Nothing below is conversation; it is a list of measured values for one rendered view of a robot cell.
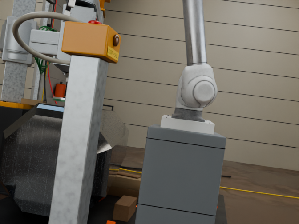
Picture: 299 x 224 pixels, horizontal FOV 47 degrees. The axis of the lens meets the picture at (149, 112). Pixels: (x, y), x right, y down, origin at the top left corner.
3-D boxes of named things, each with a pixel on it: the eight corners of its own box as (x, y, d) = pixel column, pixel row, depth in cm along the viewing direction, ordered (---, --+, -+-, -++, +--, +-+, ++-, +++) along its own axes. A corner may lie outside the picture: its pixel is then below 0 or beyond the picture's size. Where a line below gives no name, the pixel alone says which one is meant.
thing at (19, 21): (22, 59, 208) (22, 55, 209) (103, 71, 212) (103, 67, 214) (1, 7, 162) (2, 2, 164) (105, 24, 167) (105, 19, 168)
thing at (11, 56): (-11, 58, 315) (-5, 14, 314) (11, 64, 349) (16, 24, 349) (23, 62, 308) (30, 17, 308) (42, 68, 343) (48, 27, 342)
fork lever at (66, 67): (62, 75, 276) (63, 69, 276) (87, 78, 278) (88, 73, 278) (46, 62, 207) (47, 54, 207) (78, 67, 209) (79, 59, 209)
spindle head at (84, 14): (62, 70, 278) (70, 16, 278) (90, 74, 280) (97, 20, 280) (54, 66, 242) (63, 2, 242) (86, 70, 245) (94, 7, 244)
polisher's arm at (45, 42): (-10, 48, 314) (-6, 21, 314) (11, 55, 348) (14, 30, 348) (67, 57, 303) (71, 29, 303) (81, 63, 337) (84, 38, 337)
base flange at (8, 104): (-29, 101, 309) (-29, 96, 309) (3, 103, 358) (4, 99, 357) (20, 108, 300) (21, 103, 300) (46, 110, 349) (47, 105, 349)
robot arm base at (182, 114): (201, 119, 206) (203, 110, 206) (204, 122, 184) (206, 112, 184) (171, 115, 207) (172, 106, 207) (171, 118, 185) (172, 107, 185)
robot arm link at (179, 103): (199, 110, 202) (204, 73, 201) (207, 112, 184) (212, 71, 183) (172, 106, 201) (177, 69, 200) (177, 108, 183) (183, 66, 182)
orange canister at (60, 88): (50, 99, 591) (53, 80, 591) (60, 100, 641) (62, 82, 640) (63, 101, 589) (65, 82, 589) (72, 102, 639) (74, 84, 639)
